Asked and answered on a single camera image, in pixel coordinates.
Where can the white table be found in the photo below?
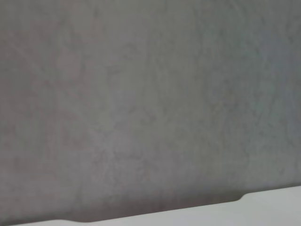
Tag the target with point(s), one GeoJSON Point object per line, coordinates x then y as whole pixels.
{"type": "Point", "coordinates": [258, 212]}

